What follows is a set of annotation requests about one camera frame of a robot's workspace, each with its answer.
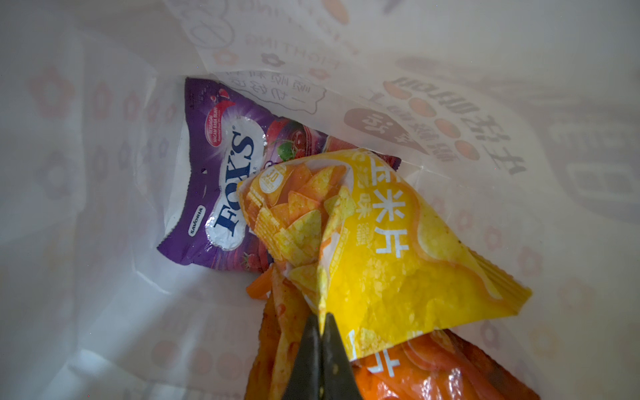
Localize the orange chips packet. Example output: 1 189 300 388
245 266 539 399

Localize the white patterned paper bag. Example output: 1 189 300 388
1 1 639 399

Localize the purple Fox's candy bag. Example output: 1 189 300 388
157 76 403 273

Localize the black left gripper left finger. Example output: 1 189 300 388
282 314 323 400

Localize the yellow corn chips packet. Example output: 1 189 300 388
238 149 532 360

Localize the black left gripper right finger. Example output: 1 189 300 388
322 313 363 400

